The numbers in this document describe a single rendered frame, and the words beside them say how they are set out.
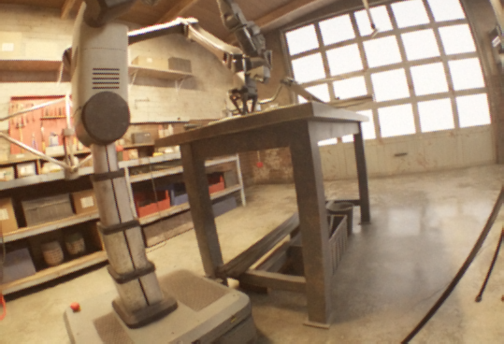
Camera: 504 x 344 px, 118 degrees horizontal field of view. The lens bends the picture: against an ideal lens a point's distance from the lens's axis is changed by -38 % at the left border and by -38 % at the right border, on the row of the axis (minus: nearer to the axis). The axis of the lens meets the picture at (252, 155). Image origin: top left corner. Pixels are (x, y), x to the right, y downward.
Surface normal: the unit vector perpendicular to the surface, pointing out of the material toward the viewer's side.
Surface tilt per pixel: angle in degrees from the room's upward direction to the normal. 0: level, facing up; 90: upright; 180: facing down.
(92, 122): 90
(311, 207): 90
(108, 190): 90
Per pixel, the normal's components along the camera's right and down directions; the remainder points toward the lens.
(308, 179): -0.55, 0.11
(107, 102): 0.74, -0.09
